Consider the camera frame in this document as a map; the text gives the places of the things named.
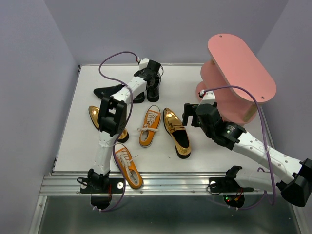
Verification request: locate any aluminium mounting rail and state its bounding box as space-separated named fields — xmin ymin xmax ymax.
xmin=40 ymin=172 xmax=273 ymax=195

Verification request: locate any black loafer back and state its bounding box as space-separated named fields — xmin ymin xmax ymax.
xmin=146 ymin=66 xmax=161 ymax=102

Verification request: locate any gold loafer right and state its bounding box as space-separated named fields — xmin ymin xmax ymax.
xmin=163 ymin=108 xmax=192 ymax=159

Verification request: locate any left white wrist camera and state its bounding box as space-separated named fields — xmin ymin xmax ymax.
xmin=139 ymin=58 xmax=150 ymax=70

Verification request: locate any black loafer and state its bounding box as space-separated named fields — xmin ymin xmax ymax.
xmin=146 ymin=66 xmax=161 ymax=102
xmin=93 ymin=84 xmax=145 ymax=104

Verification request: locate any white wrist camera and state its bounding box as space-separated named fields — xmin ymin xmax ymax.
xmin=139 ymin=58 xmax=150 ymax=70
xmin=198 ymin=90 xmax=216 ymax=105

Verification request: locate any pink shoe shelf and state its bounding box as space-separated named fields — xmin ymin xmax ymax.
xmin=195 ymin=33 xmax=276 ymax=125

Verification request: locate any gold loafer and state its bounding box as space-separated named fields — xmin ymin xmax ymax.
xmin=88 ymin=106 xmax=129 ymax=143
xmin=163 ymin=108 xmax=192 ymax=159

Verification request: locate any orange sneaker front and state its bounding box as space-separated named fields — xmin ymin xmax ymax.
xmin=114 ymin=143 xmax=143 ymax=189

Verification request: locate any orange sneaker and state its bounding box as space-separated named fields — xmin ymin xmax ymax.
xmin=137 ymin=105 xmax=161 ymax=147
xmin=114 ymin=143 xmax=143 ymax=189

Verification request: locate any orange sneaker centre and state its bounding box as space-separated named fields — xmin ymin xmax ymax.
xmin=137 ymin=105 xmax=161 ymax=147

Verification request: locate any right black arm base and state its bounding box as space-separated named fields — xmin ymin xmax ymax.
xmin=206 ymin=166 xmax=254 ymax=194

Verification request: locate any gold loafer left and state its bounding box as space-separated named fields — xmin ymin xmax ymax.
xmin=88 ymin=106 xmax=129 ymax=143

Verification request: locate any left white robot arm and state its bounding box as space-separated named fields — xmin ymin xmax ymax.
xmin=88 ymin=59 xmax=161 ymax=192

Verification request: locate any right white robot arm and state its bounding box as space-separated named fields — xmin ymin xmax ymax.
xmin=182 ymin=103 xmax=312 ymax=207

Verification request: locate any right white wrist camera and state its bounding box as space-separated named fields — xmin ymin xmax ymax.
xmin=198 ymin=90 xmax=216 ymax=105

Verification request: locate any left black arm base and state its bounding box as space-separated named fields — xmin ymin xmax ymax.
xmin=76 ymin=169 xmax=125 ymax=194

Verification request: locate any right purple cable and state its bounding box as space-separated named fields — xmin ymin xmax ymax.
xmin=201 ymin=84 xmax=277 ymax=211

